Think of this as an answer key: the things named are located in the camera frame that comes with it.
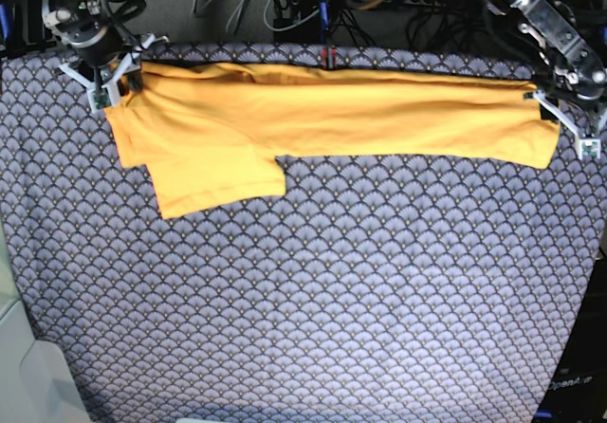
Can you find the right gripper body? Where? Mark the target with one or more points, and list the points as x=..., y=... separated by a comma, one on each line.
x=97, y=33

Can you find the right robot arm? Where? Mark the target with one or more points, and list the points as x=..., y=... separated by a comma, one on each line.
x=109, y=53

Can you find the blue fan-patterned tablecloth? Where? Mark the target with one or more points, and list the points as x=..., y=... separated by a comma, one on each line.
x=377, y=289

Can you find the red centre table clamp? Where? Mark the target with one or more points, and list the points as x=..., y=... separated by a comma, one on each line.
x=328, y=58

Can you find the black OpenArm case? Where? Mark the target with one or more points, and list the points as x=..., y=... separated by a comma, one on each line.
x=577, y=391

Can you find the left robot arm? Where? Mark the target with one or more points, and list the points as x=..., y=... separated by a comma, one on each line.
x=554, y=27

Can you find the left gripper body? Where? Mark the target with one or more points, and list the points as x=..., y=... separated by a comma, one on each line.
x=582, y=83

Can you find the white plastic bin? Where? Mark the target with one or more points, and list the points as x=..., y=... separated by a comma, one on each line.
x=36, y=384

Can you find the yellow T-shirt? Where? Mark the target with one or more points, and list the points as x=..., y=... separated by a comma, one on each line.
x=211, y=135

